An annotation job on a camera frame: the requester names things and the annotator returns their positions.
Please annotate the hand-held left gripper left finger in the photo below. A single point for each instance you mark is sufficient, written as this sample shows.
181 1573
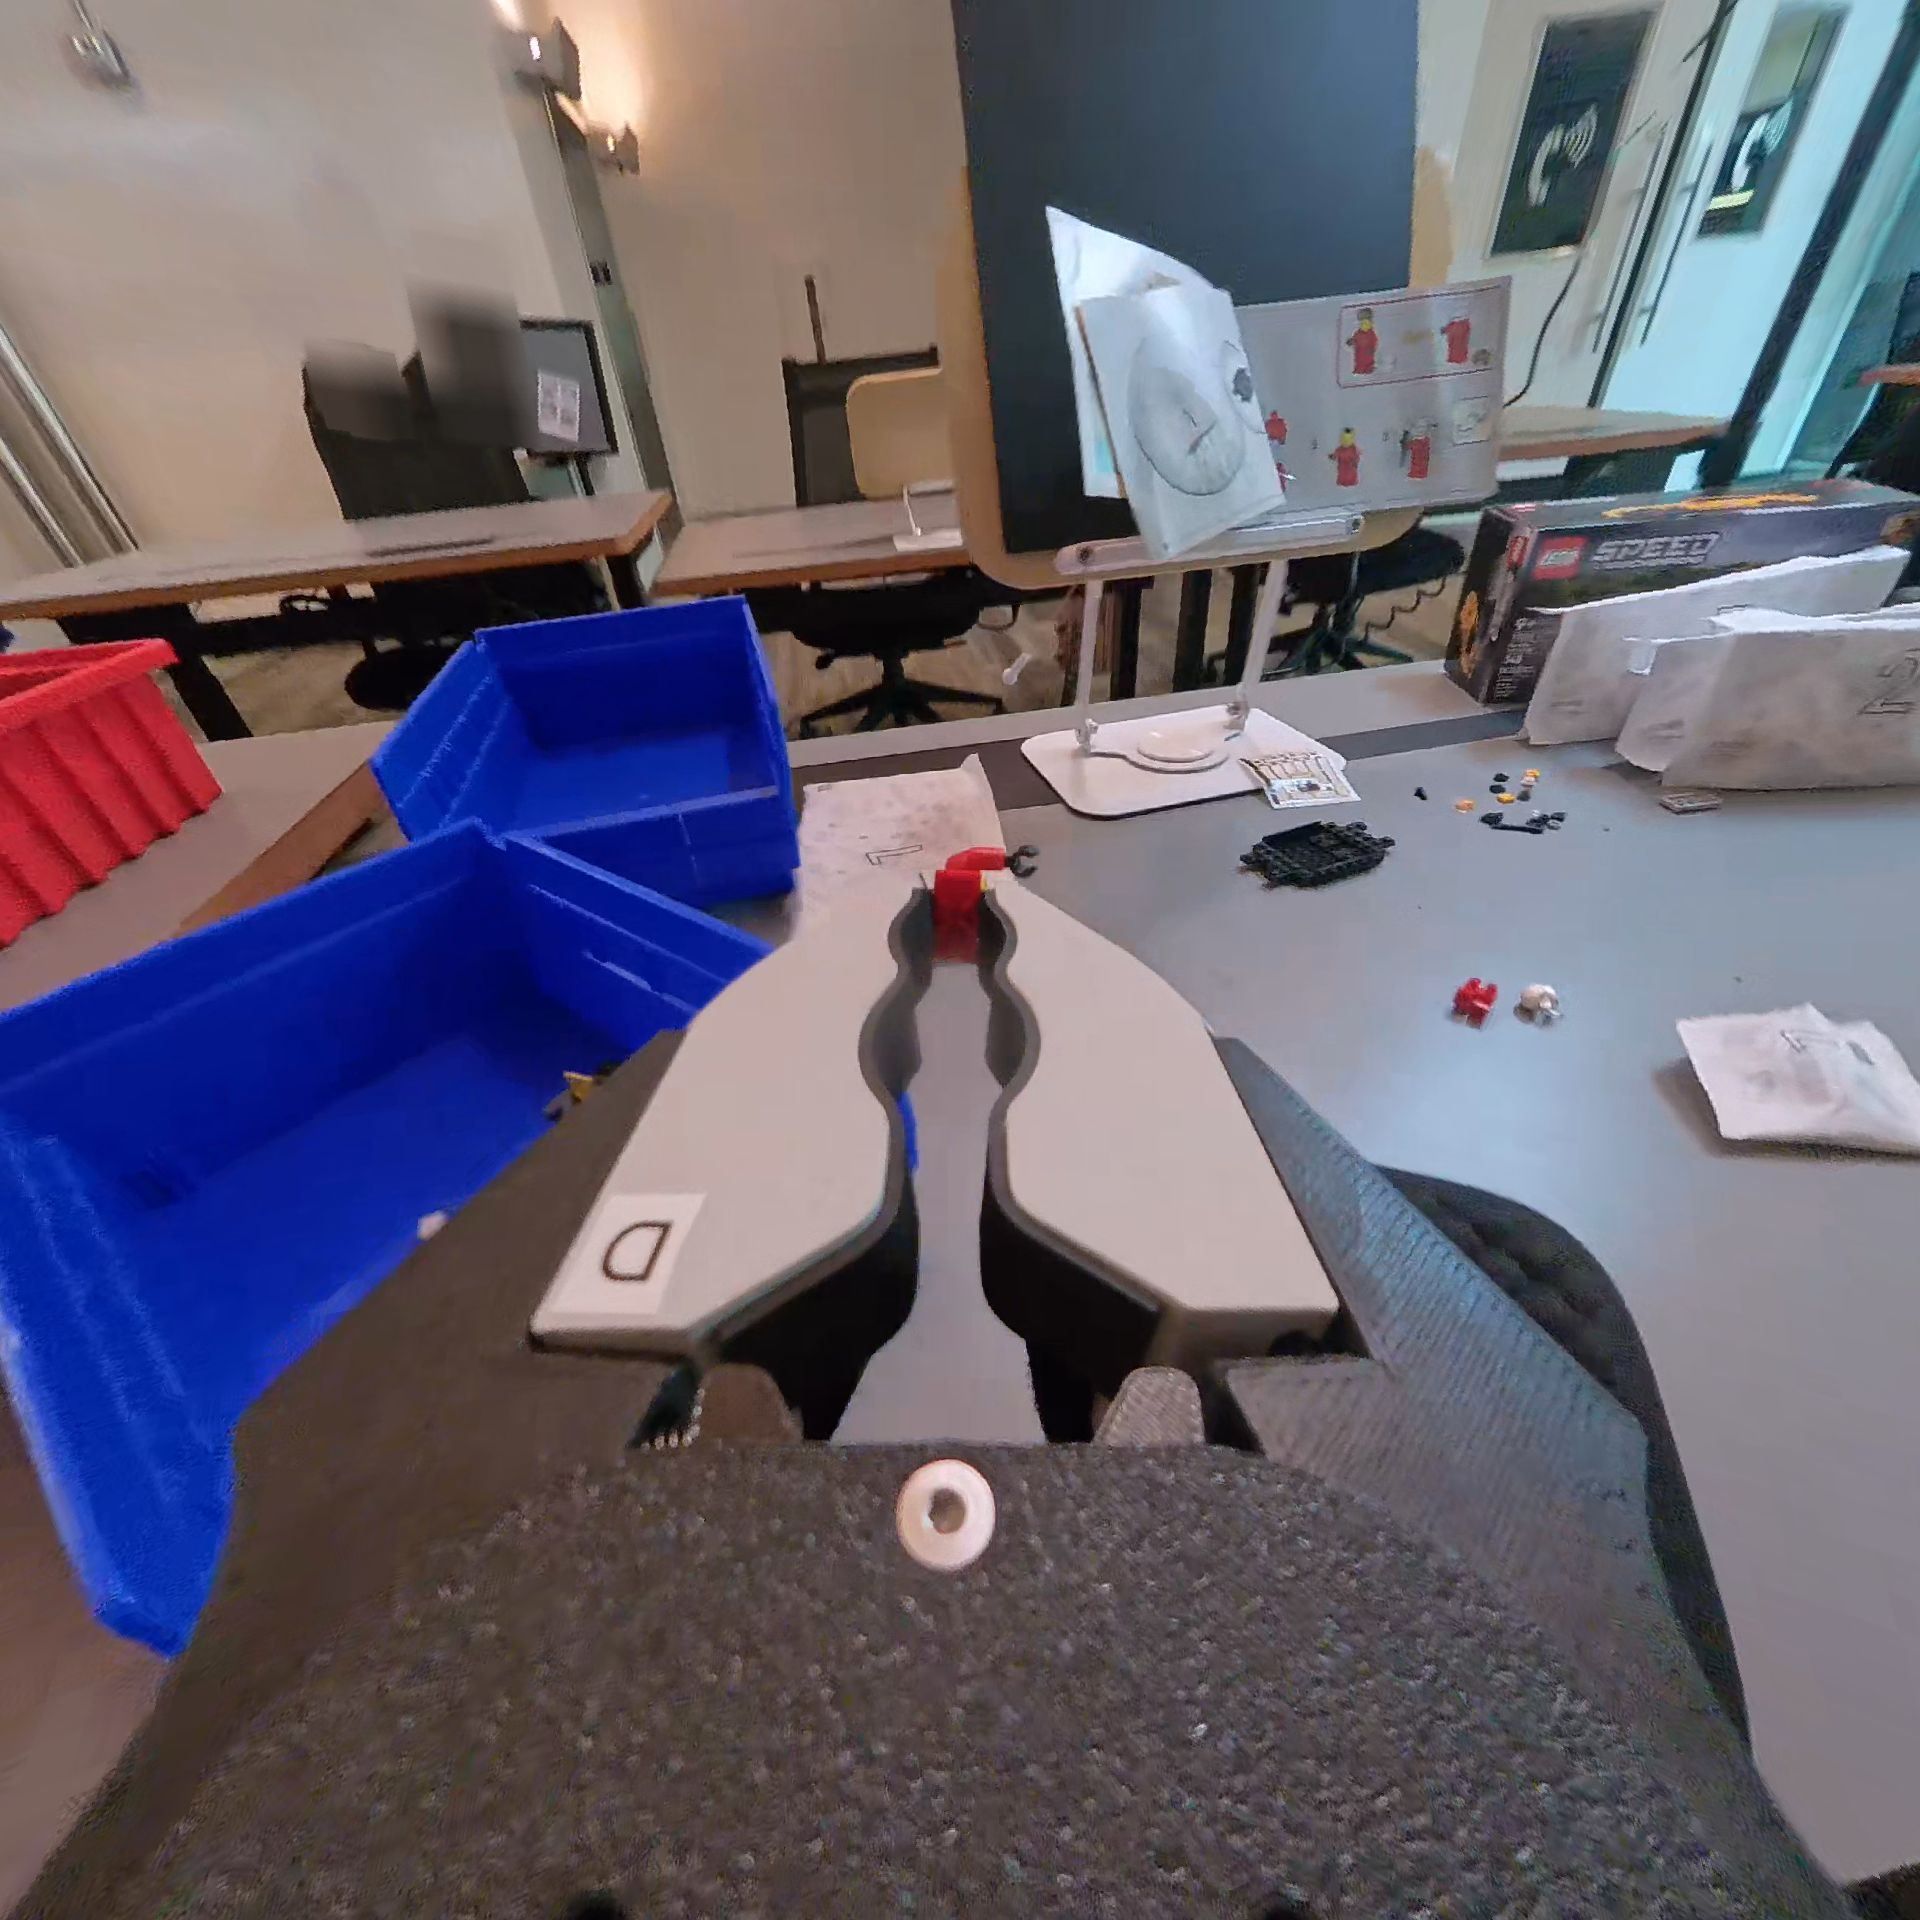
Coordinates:
750 1141

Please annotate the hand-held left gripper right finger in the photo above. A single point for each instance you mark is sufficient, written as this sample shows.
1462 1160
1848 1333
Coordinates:
1141 1171

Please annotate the red minifigure torso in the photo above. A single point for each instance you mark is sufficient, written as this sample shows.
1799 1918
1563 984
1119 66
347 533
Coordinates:
960 908

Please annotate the small white paper bag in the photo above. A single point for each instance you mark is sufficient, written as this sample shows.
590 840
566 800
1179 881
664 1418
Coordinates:
1799 1078

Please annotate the small yellow toy piece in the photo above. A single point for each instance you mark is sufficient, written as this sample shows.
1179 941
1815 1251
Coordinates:
573 1093

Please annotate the large flat white paper bag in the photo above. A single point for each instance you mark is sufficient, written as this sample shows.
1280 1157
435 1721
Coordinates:
901 819

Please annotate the black toy chassis plate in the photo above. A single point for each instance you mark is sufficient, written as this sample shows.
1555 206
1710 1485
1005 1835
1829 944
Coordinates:
1318 854

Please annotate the red minifigure legs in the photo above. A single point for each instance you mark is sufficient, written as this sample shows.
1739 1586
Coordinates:
1478 1002

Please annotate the blue plastic bin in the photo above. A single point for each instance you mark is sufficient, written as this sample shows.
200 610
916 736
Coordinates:
630 749
375 1078

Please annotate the sticker sheet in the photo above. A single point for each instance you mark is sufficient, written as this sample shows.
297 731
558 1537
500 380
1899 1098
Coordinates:
1300 779

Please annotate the white minifigure helmet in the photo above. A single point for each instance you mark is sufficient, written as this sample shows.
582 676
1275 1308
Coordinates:
1540 1002

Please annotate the group of small toy pieces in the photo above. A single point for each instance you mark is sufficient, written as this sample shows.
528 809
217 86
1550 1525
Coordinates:
1501 802

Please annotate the small grey toy tile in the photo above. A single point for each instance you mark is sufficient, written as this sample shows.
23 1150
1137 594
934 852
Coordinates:
1693 800

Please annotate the beige board document stand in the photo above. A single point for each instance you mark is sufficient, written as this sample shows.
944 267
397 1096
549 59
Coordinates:
901 434

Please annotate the red ribbed plastic bin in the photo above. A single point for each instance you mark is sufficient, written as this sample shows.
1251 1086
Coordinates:
91 779

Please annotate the black toy set box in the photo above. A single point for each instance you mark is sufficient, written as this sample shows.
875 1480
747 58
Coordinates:
1651 555

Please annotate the black display panel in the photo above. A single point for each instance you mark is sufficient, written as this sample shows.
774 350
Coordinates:
568 346

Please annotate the toy instruction booklet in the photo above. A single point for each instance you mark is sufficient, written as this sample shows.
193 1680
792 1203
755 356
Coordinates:
1395 389

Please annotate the wall lamp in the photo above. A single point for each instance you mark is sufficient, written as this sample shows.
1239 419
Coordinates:
579 90

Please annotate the dark wall sign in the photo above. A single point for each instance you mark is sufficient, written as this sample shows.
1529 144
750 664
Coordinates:
1568 134

